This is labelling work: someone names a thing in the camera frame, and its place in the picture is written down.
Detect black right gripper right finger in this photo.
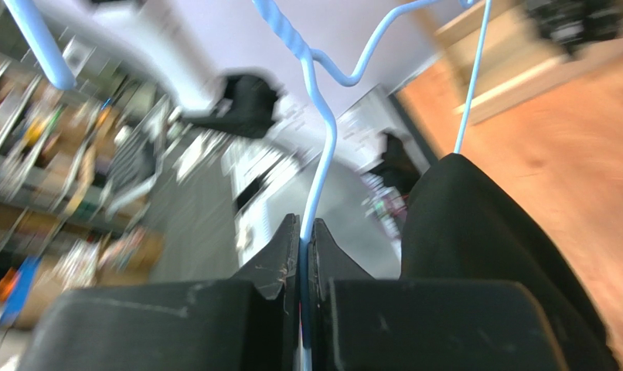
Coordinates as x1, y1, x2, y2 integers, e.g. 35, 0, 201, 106
311, 220, 568, 370

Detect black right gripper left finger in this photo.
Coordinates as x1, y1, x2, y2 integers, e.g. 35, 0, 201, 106
18, 214, 300, 370

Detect plain black trousers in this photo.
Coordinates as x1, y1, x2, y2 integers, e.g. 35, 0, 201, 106
401, 154, 619, 370

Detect blue wire hanger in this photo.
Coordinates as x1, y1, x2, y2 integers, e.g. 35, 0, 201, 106
2, 0, 494, 371

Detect black white-patterned trousers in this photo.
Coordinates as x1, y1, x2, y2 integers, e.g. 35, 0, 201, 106
522, 0, 622, 59

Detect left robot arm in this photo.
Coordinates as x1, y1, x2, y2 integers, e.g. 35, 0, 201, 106
36, 1, 280, 139

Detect wooden clothes rack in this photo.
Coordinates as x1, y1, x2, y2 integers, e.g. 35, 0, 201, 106
413, 1, 623, 124

